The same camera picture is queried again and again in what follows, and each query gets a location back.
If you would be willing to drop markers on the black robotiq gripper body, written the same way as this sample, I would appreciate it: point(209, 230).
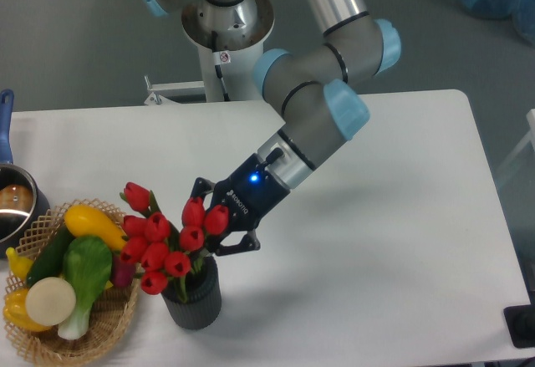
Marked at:
point(249, 193)

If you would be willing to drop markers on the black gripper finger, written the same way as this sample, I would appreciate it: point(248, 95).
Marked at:
point(248, 243)
point(204, 189)

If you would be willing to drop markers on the red tulip bouquet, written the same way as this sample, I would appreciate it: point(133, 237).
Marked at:
point(170, 257)

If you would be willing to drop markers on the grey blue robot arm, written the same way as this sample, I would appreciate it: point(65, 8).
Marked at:
point(312, 93)

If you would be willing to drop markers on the dark grey ribbed vase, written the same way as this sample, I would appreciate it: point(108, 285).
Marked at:
point(195, 301)

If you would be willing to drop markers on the yellow squash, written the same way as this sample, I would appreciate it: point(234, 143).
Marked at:
point(83, 220)

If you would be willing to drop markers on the green bok choy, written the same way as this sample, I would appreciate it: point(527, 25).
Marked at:
point(87, 268)

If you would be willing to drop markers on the woven wicker basket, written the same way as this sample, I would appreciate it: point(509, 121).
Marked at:
point(110, 316)

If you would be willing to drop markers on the green cucumber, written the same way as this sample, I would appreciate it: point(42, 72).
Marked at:
point(49, 262)

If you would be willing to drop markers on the white round radish slice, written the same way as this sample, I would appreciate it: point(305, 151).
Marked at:
point(50, 301)

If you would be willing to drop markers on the yellow bell pepper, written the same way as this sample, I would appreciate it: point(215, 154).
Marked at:
point(15, 311)

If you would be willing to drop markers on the black device at edge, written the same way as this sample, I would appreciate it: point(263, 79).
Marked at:
point(520, 324)

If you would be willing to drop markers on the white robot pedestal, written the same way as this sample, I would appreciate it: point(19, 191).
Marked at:
point(229, 42)

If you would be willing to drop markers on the blue handled saucepan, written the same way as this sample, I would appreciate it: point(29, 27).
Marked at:
point(22, 202)

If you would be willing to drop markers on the white frame at right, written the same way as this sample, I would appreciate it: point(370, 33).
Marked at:
point(518, 157)

